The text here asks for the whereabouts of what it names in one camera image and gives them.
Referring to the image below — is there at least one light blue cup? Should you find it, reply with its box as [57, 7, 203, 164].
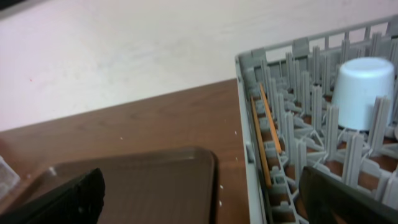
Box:
[331, 57, 395, 131]

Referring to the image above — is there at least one grey dishwasher rack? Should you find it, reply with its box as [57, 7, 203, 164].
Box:
[235, 16, 397, 223]

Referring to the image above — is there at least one brown serving tray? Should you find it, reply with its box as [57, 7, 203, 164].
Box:
[3, 147, 218, 223]

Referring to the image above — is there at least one clear plastic bin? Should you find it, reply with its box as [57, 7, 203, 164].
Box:
[0, 157, 21, 199]

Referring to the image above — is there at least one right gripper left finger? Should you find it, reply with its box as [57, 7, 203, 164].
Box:
[1, 168, 105, 224]

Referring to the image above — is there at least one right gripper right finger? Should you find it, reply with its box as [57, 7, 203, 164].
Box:
[299, 166, 397, 223]

